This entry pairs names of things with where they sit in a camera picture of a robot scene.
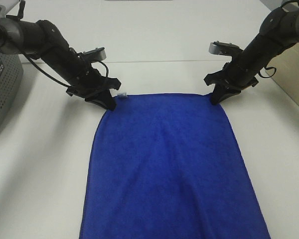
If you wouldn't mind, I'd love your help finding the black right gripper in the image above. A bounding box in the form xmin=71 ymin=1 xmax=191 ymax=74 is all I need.
xmin=204 ymin=62 xmax=259 ymax=105

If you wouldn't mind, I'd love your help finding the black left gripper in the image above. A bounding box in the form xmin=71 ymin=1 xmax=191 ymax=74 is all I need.
xmin=66 ymin=68 xmax=121 ymax=111

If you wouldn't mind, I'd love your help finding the blue microfibre towel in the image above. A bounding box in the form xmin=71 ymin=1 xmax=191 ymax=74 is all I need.
xmin=79 ymin=94 xmax=270 ymax=239

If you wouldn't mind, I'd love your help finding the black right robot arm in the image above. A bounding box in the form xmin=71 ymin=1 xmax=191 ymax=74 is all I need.
xmin=204 ymin=0 xmax=299 ymax=105

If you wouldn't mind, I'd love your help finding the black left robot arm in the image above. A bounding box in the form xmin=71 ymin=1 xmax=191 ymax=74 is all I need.
xmin=0 ymin=16 xmax=121 ymax=111

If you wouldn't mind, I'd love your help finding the white towel label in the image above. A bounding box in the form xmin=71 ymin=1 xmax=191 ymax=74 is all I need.
xmin=117 ymin=92 xmax=128 ymax=98

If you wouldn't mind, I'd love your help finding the beige storage box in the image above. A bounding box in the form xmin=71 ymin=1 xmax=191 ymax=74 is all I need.
xmin=270 ymin=43 xmax=299 ymax=106

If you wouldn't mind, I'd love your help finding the grey perforated plastic basket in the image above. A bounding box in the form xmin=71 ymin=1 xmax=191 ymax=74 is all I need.
xmin=0 ymin=4 xmax=24 ymax=145

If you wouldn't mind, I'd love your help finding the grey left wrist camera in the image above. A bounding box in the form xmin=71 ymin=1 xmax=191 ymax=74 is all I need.
xmin=80 ymin=47 xmax=107 ymax=63

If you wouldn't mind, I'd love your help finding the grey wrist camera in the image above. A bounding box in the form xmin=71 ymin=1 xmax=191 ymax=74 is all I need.
xmin=80 ymin=47 xmax=107 ymax=63
xmin=208 ymin=41 xmax=243 ymax=57

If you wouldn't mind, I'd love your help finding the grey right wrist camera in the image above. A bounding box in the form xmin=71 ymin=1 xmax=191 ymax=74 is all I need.
xmin=208 ymin=41 xmax=243 ymax=57

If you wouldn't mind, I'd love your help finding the black cable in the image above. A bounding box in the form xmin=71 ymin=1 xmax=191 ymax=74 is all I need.
xmin=22 ymin=49 xmax=109 ymax=88

